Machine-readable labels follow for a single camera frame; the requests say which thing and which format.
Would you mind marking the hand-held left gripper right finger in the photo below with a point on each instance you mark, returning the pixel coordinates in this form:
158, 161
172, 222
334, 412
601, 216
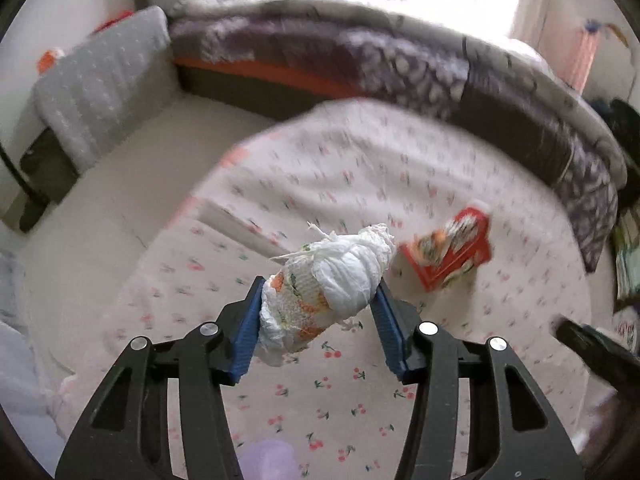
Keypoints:
392, 330

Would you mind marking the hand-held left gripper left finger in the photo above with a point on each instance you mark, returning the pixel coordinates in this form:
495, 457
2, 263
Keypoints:
247, 335

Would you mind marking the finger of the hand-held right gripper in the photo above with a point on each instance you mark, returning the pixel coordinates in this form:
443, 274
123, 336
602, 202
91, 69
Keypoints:
600, 355

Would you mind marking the white diaper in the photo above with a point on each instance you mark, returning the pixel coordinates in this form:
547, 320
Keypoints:
340, 280

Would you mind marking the cherry print cloth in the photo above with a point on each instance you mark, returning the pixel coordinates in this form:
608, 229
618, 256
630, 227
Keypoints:
350, 400

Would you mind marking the red snack box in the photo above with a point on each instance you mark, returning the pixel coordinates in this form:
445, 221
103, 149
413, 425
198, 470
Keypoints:
470, 245

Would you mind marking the pale purple soft object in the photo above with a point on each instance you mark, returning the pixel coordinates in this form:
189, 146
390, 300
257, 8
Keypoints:
270, 460

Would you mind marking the dark clothing pile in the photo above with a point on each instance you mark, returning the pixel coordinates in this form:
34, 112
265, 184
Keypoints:
622, 130

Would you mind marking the white plastic sheet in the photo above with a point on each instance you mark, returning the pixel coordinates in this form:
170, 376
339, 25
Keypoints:
20, 360

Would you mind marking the bed with grey headboard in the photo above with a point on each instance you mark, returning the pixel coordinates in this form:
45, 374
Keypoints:
225, 85

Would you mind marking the black curved stand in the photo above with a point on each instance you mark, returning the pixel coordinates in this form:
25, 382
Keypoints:
30, 205

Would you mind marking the black bin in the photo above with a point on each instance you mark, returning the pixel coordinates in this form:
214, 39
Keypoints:
47, 165

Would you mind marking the bed with patterned quilt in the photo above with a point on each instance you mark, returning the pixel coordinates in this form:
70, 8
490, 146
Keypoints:
400, 60

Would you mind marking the pink box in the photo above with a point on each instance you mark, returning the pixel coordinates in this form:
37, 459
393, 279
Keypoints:
584, 60

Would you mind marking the grey folded mattress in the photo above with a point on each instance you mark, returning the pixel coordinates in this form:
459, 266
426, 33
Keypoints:
100, 75

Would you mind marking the orange and white object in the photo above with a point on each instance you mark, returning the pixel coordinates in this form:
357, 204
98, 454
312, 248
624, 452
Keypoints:
51, 60

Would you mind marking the red cloth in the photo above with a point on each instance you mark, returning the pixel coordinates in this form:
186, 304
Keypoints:
112, 21

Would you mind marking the white curtain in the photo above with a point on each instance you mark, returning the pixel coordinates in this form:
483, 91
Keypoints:
535, 5

